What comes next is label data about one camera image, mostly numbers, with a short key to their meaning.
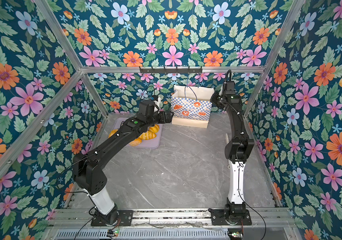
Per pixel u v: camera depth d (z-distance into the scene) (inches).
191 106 37.7
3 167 20.8
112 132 40.9
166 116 29.0
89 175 17.6
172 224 28.7
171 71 36.7
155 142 39.9
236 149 24.0
